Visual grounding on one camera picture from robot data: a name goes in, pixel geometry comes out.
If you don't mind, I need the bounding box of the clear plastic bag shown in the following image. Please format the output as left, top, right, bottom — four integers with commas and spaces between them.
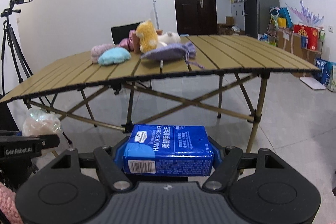
22, 108, 62, 136

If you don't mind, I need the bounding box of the blue tissue pack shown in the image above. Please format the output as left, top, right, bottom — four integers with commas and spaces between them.
123, 124, 214, 177

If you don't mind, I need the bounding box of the light blue fuzzy cloth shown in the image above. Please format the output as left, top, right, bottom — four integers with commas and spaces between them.
98, 47, 131, 66

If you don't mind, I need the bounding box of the purple knitted pouch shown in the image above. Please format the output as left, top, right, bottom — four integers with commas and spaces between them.
141, 42, 205, 69

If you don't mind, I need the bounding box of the yellow alpaca plush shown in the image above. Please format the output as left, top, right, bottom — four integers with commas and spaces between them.
135, 20, 158, 53

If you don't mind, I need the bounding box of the tan folding slat table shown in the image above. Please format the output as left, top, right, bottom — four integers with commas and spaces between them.
1, 35, 317, 151

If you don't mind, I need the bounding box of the lilac fuzzy rolled cloth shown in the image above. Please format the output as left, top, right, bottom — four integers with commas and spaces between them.
91, 44, 118, 64

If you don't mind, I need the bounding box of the pink satin pouch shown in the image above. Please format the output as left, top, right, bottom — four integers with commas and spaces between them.
119, 30, 137, 51

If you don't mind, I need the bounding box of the white floor scale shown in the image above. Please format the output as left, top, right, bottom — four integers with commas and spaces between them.
299, 77, 326, 90

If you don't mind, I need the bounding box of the black folding chair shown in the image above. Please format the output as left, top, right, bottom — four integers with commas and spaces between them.
111, 22, 141, 45

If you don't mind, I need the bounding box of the white alpaca plush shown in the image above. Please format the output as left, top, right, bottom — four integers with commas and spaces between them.
157, 32, 181, 48

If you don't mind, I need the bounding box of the brown cardboard box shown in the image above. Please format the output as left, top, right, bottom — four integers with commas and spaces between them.
277, 29, 319, 64

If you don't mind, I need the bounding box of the blue pet food bag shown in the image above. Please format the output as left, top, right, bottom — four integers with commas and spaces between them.
313, 57, 335, 86

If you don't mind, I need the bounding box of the red gift box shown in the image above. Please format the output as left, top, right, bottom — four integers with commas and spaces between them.
293, 24, 319, 51

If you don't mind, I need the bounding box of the purple feather decoration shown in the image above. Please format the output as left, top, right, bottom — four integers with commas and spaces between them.
285, 0, 325, 27

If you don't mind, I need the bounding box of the black camera tripod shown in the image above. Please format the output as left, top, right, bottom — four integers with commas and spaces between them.
1, 0, 33, 96

